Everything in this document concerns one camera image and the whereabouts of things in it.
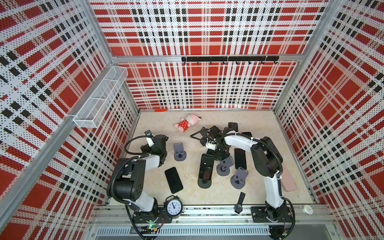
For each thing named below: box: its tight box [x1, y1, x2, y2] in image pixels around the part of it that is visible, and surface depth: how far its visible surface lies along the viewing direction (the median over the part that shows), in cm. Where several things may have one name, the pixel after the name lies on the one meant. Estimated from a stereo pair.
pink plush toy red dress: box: [174, 114, 202, 133], surface depth 107 cm
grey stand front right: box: [230, 166, 249, 189], surface depth 82 cm
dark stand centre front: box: [197, 177, 212, 189], surface depth 86 cm
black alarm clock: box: [163, 195, 184, 219], surface depth 75 cm
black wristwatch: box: [234, 192, 246, 214], surface depth 78 cm
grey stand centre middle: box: [216, 156, 234, 177], surface depth 88 cm
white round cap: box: [302, 204, 314, 215], surface depth 76 cm
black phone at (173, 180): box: [164, 167, 184, 194], surface depth 87 cm
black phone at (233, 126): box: [228, 122, 238, 132], surface depth 114 cm
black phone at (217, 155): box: [206, 148, 230, 161], surface depth 88 cm
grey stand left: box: [173, 142, 187, 162], surface depth 93 cm
